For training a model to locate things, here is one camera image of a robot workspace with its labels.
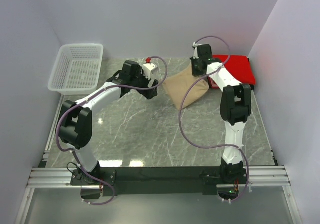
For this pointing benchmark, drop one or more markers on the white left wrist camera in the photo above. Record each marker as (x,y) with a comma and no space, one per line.
(149,68)

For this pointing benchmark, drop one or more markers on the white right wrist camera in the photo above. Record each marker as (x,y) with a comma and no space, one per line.
(195,53)

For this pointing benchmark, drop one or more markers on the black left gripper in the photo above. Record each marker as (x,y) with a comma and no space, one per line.
(149,93)

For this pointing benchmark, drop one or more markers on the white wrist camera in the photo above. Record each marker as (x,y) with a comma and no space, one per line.
(195,53)
(149,68)

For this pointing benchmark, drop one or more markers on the white plastic basket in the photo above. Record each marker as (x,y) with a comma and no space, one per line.
(77,68)

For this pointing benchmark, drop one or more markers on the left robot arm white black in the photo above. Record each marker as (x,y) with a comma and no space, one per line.
(75,125)

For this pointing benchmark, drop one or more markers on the folded red t-shirt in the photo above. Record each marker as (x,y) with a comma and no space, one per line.
(239,66)

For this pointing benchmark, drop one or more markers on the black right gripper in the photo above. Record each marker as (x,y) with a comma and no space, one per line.
(194,72)

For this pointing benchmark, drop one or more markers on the beige t-shirt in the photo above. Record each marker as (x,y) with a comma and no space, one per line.
(177,85)

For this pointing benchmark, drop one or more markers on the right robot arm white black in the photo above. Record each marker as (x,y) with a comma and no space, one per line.
(235,106)

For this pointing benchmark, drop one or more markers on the aluminium frame rail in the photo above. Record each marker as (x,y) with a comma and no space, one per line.
(260,176)

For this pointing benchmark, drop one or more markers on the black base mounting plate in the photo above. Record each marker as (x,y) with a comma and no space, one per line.
(157,180)

